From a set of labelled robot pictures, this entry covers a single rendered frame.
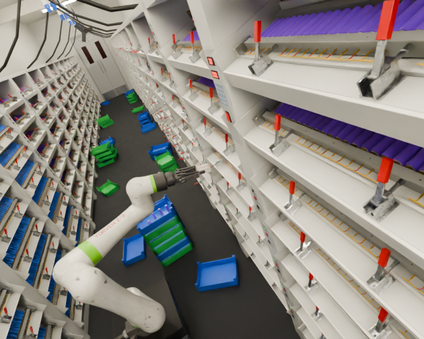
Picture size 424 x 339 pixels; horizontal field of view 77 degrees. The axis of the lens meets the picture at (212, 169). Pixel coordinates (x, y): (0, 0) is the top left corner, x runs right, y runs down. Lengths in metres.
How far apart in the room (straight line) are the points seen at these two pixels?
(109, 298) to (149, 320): 0.26
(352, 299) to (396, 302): 0.22
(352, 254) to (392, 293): 0.10
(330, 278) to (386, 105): 0.59
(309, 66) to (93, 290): 1.00
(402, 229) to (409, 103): 0.19
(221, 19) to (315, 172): 0.41
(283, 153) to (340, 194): 0.18
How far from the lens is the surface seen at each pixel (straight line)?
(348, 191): 0.51
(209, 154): 1.55
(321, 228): 0.70
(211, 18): 0.70
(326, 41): 0.47
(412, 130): 0.34
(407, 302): 0.61
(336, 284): 0.84
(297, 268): 1.11
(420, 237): 0.45
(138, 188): 1.30
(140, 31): 2.07
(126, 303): 1.27
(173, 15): 1.39
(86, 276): 1.14
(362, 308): 0.81
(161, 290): 1.78
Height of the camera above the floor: 1.65
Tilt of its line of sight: 31 degrees down
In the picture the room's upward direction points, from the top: 22 degrees counter-clockwise
